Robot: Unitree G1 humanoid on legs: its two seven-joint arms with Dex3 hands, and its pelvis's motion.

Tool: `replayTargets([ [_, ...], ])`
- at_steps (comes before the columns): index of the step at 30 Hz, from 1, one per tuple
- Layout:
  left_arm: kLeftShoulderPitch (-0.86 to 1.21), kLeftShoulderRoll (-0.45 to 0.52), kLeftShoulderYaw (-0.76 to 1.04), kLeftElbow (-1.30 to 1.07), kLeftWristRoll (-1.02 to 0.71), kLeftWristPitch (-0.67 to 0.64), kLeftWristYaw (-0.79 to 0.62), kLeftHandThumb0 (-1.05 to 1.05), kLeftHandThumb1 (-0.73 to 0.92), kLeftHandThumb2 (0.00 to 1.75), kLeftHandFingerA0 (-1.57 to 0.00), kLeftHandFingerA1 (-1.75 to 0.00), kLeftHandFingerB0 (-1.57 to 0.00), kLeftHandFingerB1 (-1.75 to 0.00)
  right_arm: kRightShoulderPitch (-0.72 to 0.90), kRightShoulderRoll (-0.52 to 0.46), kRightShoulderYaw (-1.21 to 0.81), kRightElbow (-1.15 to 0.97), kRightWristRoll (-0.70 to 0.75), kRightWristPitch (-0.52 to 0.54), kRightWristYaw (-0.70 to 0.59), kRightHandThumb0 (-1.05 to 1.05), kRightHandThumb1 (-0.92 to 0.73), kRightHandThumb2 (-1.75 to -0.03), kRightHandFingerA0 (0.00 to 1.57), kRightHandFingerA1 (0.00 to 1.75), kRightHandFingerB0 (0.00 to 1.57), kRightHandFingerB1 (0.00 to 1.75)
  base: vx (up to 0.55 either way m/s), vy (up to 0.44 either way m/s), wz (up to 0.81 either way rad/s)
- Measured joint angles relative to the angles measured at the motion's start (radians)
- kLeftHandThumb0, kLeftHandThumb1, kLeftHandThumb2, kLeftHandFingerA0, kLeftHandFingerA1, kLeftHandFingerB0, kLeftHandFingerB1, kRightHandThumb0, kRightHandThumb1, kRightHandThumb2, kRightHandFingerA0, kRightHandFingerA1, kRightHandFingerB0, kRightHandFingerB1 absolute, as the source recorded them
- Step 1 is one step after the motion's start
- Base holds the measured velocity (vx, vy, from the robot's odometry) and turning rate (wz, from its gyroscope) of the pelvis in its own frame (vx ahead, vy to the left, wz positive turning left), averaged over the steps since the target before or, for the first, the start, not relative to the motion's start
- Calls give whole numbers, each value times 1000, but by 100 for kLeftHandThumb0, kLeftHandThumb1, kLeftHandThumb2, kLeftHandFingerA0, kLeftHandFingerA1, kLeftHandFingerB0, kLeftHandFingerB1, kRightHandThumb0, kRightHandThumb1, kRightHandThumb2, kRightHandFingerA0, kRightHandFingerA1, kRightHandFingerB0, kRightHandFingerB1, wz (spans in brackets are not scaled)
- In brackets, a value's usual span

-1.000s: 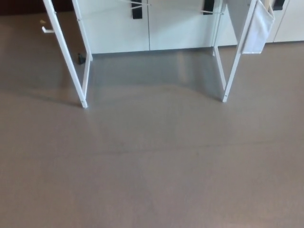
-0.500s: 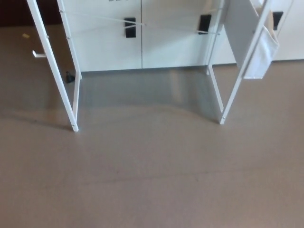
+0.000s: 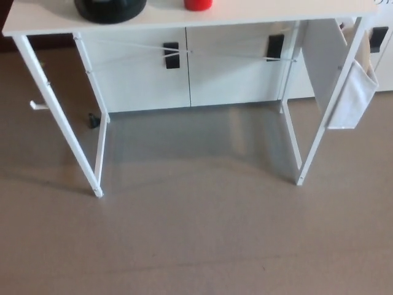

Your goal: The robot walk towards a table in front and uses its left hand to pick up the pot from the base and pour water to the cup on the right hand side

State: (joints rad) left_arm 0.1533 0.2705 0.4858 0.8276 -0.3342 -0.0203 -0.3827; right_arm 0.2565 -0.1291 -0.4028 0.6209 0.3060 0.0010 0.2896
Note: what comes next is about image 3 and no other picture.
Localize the black electric kettle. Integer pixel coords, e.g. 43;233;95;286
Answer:
74;0;149;24

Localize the red plastic cup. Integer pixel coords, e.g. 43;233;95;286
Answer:
184;0;214;12

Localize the white cabinet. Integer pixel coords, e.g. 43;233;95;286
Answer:
78;6;393;115

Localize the small black floor object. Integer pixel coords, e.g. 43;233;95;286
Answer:
86;112;101;128

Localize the white table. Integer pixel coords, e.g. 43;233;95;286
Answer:
1;0;386;199

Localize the white fabric hanging pouch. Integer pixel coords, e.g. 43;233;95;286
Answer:
325;29;379;130

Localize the white hook on table leg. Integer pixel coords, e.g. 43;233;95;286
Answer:
29;99;49;111

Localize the black cabinet handle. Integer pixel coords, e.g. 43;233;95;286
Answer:
163;41;180;69
266;34;285;62
369;26;389;53

